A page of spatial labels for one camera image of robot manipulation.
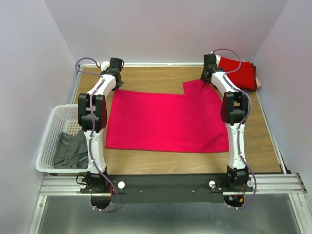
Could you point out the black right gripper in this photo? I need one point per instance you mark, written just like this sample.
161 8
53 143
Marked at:
204 80

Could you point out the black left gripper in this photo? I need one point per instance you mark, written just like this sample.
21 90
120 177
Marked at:
118 86

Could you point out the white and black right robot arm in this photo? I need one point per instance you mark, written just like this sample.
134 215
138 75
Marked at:
234 113

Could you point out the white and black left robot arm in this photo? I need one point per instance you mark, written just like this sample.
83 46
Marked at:
93 117

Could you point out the folded light pink t shirt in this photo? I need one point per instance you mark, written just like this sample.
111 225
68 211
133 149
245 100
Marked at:
258 83

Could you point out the white plastic laundry basket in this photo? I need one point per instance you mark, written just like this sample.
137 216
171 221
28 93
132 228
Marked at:
63 119

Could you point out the grey t shirt in basket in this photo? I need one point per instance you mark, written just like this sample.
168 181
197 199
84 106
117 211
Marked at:
71 151

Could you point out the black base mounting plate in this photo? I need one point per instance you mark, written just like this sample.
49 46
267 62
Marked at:
179 188

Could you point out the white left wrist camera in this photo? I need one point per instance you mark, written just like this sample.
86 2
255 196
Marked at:
103 65

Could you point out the aluminium frame rail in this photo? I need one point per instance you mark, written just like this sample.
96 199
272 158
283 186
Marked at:
266 184

